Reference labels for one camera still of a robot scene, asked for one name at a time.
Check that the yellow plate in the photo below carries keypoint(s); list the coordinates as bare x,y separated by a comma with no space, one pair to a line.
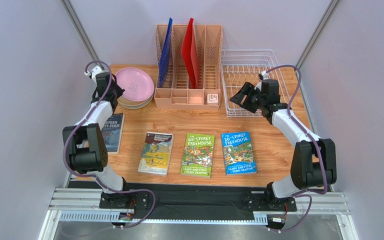
135,106
130,103

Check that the blue folder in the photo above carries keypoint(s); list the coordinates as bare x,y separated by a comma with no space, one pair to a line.
164,60

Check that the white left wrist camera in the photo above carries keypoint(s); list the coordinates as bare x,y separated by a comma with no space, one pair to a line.
93,72

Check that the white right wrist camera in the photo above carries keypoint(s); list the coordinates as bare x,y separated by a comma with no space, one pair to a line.
262,77

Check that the blue plate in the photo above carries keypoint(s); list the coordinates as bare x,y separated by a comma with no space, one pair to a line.
138,104

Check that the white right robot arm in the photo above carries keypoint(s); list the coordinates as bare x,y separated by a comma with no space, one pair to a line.
313,166

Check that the blue treehouse book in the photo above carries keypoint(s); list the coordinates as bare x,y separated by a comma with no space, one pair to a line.
238,154

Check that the green treehouse book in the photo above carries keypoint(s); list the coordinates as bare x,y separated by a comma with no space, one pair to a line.
197,159

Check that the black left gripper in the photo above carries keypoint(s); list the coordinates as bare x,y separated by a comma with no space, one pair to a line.
120,90

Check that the small white pink cube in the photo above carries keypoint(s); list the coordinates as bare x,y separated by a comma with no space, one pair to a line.
212,99

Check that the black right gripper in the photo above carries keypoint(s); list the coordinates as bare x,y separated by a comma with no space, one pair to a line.
247,96

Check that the pink plate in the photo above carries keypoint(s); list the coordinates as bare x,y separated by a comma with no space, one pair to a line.
137,84

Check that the dark blue book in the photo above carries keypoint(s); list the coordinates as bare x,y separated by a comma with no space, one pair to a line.
112,132

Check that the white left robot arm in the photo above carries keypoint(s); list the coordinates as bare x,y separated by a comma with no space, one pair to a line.
84,151

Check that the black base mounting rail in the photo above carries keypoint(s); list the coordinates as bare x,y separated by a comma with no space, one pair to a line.
200,202

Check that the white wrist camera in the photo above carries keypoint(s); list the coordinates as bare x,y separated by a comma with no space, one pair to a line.
262,77
93,72

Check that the brown yellow illustrated book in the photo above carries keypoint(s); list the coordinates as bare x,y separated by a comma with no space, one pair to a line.
156,153

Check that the red folder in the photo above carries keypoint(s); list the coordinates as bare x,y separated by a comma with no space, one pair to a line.
190,56

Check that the white wire dish rack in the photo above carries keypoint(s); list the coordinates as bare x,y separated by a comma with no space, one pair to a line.
238,67

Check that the pink plastic file organizer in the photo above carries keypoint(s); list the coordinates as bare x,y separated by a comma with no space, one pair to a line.
176,92

